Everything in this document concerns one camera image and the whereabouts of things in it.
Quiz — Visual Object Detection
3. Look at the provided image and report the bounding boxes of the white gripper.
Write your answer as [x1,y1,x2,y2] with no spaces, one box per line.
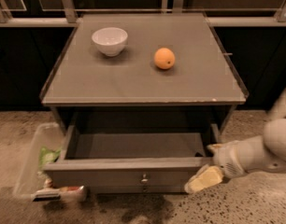
[184,141,246,194]

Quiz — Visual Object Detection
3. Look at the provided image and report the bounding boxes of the grey top drawer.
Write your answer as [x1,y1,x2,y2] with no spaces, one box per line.
[44,125,211,193]

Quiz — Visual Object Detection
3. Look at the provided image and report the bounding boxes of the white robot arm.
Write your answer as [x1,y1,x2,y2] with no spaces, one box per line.
[184,88,286,194]

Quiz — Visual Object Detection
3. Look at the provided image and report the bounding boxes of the grey drawer cabinet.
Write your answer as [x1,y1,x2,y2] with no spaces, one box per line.
[39,12,250,194]

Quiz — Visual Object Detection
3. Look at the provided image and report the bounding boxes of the orange fruit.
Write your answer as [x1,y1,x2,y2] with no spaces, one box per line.
[153,48,175,70]

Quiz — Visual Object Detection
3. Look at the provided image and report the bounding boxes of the red tomato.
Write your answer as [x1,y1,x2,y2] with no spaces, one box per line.
[60,187,80,192]

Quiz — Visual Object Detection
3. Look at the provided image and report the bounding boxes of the white ceramic bowl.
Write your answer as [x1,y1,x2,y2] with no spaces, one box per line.
[92,27,128,57]

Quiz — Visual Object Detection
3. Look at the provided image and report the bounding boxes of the green snack bag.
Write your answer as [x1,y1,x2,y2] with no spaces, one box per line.
[39,147,61,169]

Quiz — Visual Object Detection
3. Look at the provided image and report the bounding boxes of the clear plastic bin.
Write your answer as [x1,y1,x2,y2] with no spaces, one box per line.
[13,122,88,203]

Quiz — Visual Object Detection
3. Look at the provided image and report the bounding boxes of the metal railing frame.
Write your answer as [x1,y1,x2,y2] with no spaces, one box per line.
[0,0,286,27]

